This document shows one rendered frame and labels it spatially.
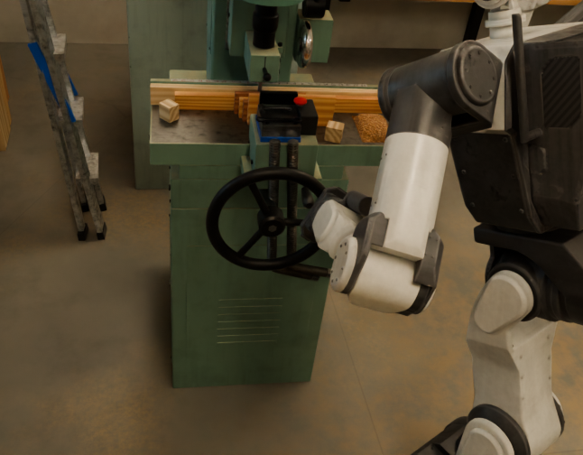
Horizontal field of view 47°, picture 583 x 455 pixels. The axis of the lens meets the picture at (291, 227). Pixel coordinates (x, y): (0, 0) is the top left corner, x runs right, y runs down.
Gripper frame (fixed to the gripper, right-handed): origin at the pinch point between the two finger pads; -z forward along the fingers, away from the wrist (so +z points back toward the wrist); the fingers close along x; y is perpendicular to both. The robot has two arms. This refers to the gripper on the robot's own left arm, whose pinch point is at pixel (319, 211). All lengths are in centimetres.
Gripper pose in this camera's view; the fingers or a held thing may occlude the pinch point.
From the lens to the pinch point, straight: 140.4
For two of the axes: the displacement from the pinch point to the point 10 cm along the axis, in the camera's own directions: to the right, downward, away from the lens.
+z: 1.7, 1.6, -9.7
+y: -8.0, -5.5, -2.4
